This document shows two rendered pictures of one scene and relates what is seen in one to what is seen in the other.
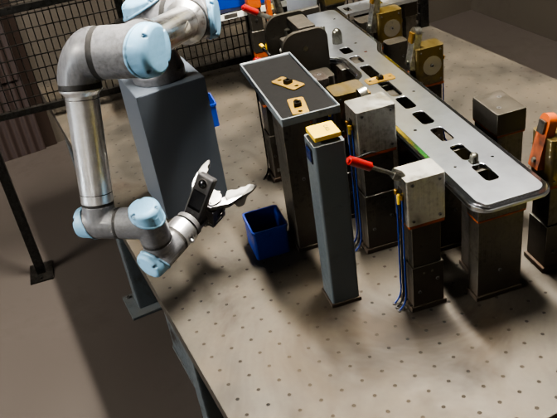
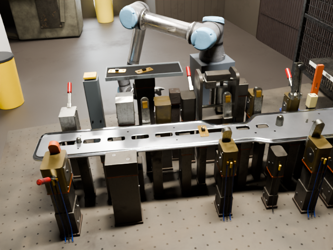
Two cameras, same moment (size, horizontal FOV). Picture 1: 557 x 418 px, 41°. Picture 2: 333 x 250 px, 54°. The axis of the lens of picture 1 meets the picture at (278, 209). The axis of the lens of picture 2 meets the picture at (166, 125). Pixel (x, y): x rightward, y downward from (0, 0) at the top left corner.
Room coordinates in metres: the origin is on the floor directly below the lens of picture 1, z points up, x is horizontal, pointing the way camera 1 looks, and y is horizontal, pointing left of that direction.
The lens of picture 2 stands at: (1.94, -1.53, 1.78)
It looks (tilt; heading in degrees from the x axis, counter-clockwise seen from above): 32 degrees down; 97
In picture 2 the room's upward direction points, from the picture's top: 2 degrees counter-clockwise
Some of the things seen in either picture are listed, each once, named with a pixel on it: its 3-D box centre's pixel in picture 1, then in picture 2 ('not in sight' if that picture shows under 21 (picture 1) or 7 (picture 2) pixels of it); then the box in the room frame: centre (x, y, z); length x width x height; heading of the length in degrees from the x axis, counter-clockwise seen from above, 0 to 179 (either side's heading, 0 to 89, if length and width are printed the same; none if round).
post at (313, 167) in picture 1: (333, 221); (97, 117); (1.40, -0.12, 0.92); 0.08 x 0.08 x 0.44; 12
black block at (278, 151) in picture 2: (401, 81); (274, 181); (2.26, -0.47, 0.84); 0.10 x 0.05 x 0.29; 102
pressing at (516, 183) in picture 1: (385, 83); (198, 133); (1.94, -0.36, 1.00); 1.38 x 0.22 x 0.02; 12
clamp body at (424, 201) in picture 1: (414, 240); (75, 142); (1.34, -0.29, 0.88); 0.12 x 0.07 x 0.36; 102
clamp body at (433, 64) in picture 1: (431, 97); (226, 181); (2.05, -0.52, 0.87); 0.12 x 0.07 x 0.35; 102
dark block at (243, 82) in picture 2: not in sight; (237, 119); (2.13, -0.09, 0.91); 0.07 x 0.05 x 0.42; 102
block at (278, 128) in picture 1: (297, 168); (146, 112); (1.66, -0.07, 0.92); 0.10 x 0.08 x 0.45; 12
